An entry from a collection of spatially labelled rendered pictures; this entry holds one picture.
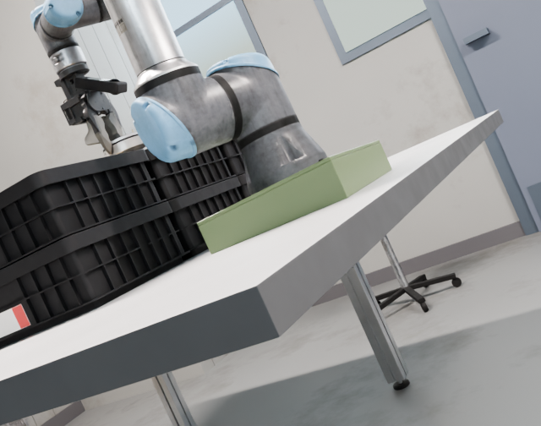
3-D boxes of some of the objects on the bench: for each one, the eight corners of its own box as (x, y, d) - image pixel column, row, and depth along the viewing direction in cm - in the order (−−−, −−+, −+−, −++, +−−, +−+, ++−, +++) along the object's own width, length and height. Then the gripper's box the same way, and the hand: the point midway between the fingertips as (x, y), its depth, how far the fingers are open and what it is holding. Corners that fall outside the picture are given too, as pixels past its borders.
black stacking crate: (197, 255, 125) (171, 199, 124) (99, 308, 98) (66, 237, 98) (59, 314, 143) (36, 264, 142) (-56, 371, 116) (-84, 311, 115)
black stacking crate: (260, 221, 151) (239, 175, 151) (197, 255, 125) (172, 199, 124) (138, 274, 169) (118, 232, 169) (59, 314, 143) (36, 264, 142)
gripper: (74, 79, 156) (112, 158, 157) (40, 81, 145) (82, 166, 147) (99, 62, 152) (138, 144, 153) (66, 64, 142) (108, 152, 143)
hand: (117, 145), depth 149 cm, fingers closed on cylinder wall, 4 cm apart
